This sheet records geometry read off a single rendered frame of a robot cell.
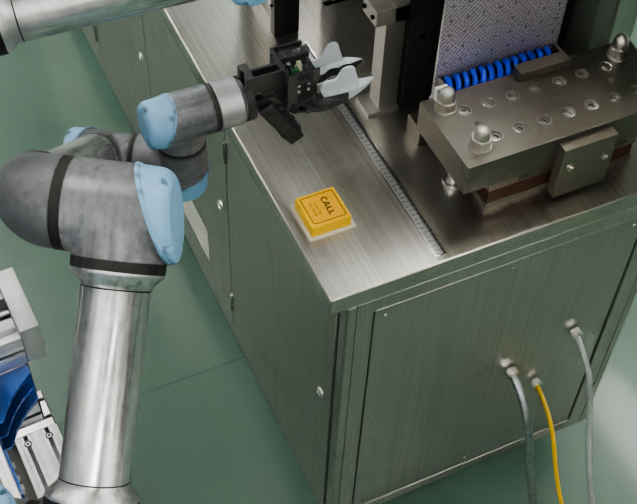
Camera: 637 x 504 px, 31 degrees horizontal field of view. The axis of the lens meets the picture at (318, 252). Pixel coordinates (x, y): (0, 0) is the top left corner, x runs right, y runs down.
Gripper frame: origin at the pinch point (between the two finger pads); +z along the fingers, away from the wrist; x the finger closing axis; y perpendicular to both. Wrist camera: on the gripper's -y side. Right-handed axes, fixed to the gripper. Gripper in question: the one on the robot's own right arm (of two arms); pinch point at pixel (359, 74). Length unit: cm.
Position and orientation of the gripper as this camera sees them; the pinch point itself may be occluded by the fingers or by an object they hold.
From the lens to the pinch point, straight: 182.6
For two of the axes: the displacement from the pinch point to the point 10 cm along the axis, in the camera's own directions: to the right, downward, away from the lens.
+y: 0.3, -6.3, -7.8
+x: -4.2, -7.2, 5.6
